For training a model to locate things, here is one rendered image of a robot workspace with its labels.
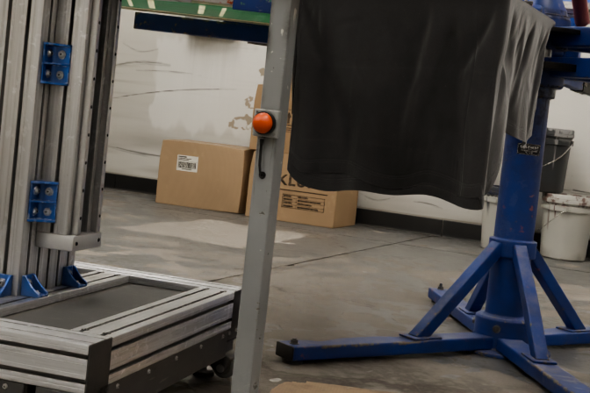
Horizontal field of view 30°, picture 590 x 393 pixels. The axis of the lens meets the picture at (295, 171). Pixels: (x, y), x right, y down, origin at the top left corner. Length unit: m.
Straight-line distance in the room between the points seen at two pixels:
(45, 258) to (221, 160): 4.62
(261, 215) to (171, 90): 5.81
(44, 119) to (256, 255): 0.63
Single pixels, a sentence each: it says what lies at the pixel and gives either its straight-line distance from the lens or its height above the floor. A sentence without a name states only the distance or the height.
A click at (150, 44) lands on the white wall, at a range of 7.91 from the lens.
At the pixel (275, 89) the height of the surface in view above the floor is 0.71.
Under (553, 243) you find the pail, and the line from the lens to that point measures 6.50.
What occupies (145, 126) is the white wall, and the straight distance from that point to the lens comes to 7.89.
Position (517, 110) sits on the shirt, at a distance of 2.41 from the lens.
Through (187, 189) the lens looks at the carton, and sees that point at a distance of 7.16.
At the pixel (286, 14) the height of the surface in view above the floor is 0.85.
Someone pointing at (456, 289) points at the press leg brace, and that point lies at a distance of 3.38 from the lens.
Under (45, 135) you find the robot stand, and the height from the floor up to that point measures 0.57.
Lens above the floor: 0.67
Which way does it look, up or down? 3 degrees down
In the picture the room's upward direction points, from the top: 6 degrees clockwise
